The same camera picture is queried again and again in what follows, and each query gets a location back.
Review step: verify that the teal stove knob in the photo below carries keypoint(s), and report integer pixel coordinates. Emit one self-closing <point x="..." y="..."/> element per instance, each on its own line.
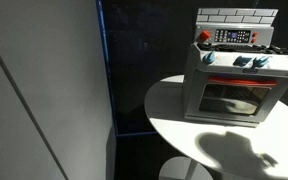
<point x="242" y="61"/>
<point x="260" y="61"/>
<point x="209" y="57"/>

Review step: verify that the orange stove button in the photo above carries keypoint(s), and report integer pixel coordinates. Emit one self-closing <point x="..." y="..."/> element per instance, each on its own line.
<point x="255" y="34"/>
<point x="253" y="40"/>

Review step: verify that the black stove burner grate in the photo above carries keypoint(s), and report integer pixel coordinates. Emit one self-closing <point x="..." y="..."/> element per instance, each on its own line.
<point x="237" y="47"/>

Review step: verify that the white table pedestal base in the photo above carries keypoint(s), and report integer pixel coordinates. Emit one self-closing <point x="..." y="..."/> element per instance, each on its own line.
<point x="177" y="170"/>

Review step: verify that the black stove control display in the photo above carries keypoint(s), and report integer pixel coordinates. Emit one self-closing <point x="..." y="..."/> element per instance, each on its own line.
<point x="232" y="36"/>

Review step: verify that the red round stove knob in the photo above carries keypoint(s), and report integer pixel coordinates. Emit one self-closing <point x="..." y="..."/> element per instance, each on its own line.
<point x="204" y="36"/>

